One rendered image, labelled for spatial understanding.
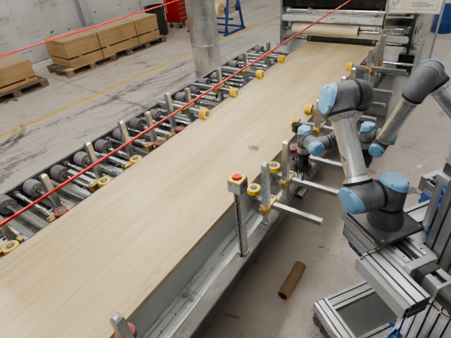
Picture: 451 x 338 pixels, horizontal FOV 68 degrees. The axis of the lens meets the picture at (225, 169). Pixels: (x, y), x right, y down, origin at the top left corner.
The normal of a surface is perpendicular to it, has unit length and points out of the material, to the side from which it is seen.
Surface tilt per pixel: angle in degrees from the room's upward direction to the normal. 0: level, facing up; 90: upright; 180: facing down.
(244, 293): 0
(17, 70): 90
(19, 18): 90
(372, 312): 0
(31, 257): 0
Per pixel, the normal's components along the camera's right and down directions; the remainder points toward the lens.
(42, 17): 0.78, 0.30
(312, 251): -0.09, -0.81
